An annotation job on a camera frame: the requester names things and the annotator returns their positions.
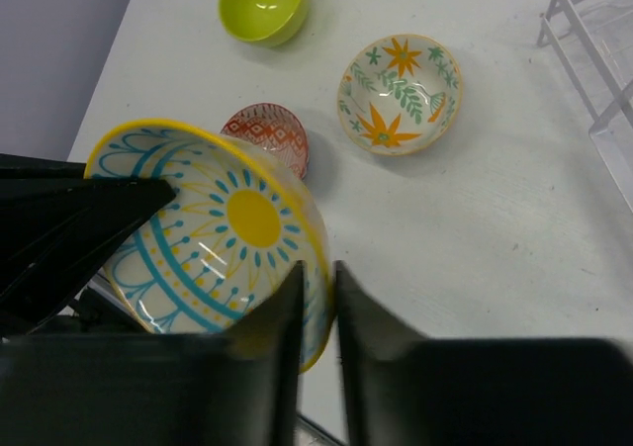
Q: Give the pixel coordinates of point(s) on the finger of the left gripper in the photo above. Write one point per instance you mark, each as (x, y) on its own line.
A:
(59, 228)

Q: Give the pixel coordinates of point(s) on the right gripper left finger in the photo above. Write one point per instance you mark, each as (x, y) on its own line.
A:
(235, 387)

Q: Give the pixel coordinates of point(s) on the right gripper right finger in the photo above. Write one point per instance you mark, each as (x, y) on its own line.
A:
(402, 387)

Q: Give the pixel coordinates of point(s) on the blue yellow sun bowl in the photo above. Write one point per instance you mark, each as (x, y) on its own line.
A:
(239, 221)

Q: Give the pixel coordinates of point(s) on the red patterned glass bowl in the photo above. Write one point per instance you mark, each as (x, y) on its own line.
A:
(275, 129)

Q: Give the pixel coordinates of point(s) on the white floral pattern bowl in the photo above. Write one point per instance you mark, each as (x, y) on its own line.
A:
(399, 94)

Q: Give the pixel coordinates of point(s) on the lime green bowl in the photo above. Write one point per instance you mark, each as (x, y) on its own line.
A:
(262, 22)

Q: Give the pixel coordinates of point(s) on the white wire dish rack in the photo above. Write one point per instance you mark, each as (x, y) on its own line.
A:
(592, 41)

